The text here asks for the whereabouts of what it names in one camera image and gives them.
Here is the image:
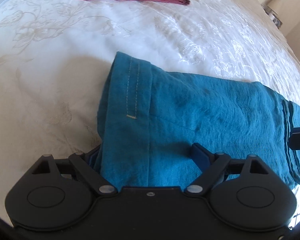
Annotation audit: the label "teal blue pants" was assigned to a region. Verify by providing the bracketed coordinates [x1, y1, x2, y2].
[93, 52, 300, 189]

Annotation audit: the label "white floral bedspread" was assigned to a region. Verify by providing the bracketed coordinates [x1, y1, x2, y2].
[0, 0, 300, 220]

